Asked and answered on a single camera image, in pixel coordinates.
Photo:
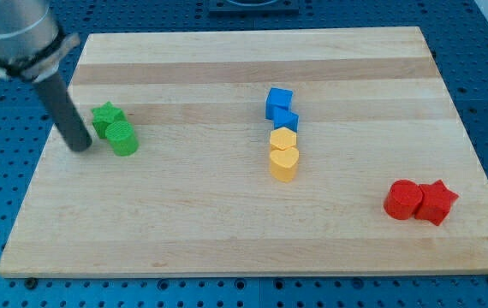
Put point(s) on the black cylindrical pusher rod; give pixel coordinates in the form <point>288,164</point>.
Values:
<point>53,93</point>

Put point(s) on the green star block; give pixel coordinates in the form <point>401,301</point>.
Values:
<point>105,115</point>

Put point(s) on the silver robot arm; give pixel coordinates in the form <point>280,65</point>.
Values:
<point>32,46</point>

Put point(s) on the red star block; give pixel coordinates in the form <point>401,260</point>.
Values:
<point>436,203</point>

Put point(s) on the green cylinder block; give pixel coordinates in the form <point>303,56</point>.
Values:
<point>122,138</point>

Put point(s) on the blue cube block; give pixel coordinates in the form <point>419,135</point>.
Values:
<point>277,98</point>

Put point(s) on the blue triangle block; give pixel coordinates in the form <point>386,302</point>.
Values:
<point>285,118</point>

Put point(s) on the yellow hexagon block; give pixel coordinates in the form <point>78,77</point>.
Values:
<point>282,138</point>

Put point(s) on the yellow heart block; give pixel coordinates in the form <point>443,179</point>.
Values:
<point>284,163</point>

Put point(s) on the wooden board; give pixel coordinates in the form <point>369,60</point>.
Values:
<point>197,198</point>

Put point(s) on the red cylinder block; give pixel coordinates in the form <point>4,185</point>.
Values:
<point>403,199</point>

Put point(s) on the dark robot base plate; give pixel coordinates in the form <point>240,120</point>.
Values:
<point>252,6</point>

